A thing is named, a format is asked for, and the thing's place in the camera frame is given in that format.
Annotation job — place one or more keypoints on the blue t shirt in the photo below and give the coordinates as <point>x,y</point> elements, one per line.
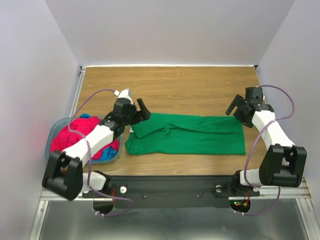
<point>107,152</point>

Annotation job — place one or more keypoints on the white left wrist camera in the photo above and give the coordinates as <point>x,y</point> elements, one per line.
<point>125,94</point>

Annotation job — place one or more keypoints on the grey plastic bin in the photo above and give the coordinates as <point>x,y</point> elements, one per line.
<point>51,135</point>

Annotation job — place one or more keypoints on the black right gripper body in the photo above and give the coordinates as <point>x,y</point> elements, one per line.
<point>238,109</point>

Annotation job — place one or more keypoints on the green t shirt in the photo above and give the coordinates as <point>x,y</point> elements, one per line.
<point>187,134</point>

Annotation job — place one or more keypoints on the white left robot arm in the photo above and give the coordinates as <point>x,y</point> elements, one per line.
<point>64,174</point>

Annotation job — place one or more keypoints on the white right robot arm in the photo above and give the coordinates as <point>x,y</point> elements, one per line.
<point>284,162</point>

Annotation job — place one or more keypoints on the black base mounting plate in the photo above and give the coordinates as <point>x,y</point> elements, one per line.
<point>179,191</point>

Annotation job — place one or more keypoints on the pink t shirt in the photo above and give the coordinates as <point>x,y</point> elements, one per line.
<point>75,135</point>

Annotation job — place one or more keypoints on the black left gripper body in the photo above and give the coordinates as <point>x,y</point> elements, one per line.
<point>132,117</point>

